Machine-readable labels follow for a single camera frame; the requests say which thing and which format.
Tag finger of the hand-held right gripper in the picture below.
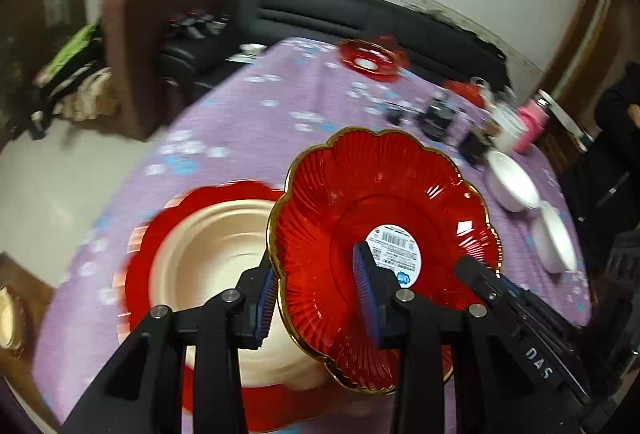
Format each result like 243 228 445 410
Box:
454 255 517 311

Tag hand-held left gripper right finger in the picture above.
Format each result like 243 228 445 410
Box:
351 241 581 434

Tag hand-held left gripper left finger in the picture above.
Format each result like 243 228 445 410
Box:
60 257 278 434

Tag white bowl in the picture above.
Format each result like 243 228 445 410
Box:
485 150 542 212
529 201 580 275

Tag red glass plate with sticker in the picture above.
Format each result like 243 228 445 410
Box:
267 127 502 395

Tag beige bowl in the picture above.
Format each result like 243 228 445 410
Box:
148 199 331 390

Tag dark small jars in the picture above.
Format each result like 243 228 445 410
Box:
457 131 496 170

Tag white jar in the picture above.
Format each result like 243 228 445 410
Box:
492 107 528 152

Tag pink sleeved bottle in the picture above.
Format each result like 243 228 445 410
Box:
515 92 553 155

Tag black box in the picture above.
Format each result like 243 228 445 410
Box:
420 94 461 140

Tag small black item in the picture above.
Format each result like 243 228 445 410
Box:
385 102 416 125

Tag purple floral tablecloth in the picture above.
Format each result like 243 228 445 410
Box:
32 37 593 434

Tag brown wooden furniture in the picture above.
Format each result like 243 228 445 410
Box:
0 251 56 415

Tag black remote control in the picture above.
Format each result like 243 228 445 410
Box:
167 9 231 40

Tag brown armchair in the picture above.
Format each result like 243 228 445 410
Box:
102 0 240 140

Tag black sofa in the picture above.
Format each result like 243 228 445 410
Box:
160 0 511 105

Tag green cloth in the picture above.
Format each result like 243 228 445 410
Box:
47 24 101 70

